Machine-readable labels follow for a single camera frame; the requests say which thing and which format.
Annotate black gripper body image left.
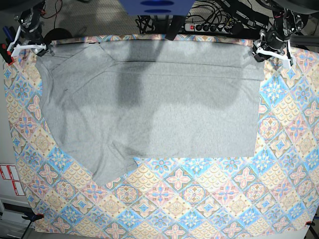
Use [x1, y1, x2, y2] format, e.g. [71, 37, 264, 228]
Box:
[21, 26, 44, 45]

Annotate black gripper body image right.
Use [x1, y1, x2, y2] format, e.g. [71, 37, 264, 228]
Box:
[259, 29, 289, 54]

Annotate grey T-shirt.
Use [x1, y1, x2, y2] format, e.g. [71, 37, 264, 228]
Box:
[35, 40, 265, 185]

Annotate black round base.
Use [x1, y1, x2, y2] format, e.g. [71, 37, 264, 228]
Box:
[44, 28, 72, 41]

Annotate black orange clamp top left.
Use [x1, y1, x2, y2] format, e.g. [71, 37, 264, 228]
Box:
[0, 43, 14, 65]

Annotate black power strip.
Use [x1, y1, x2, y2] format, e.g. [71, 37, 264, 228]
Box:
[183, 23, 231, 34]

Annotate white red label stickers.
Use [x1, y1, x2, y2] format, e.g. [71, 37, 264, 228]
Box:
[0, 164, 25, 196]

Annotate patterned tablecloth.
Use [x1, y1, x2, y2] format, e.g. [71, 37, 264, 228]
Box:
[0, 34, 319, 239]

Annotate blue clamp bottom left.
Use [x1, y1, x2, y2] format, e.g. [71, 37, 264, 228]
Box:
[21, 214, 44, 222]

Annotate orange clamp bottom right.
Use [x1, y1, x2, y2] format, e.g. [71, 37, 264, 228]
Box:
[306, 222, 316, 227]

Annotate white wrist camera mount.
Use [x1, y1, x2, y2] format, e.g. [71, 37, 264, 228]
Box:
[253, 44, 296, 69]
[7, 26, 52, 57]

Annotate blue clamp handle top left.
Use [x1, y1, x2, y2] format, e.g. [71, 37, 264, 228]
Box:
[2, 26, 16, 44]

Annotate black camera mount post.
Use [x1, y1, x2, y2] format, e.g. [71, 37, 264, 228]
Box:
[165, 15, 185, 41]

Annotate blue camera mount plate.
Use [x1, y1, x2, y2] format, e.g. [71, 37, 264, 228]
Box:
[119, 0, 195, 16]

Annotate black cable bundle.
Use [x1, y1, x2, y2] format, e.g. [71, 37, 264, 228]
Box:
[135, 15, 160, 35]

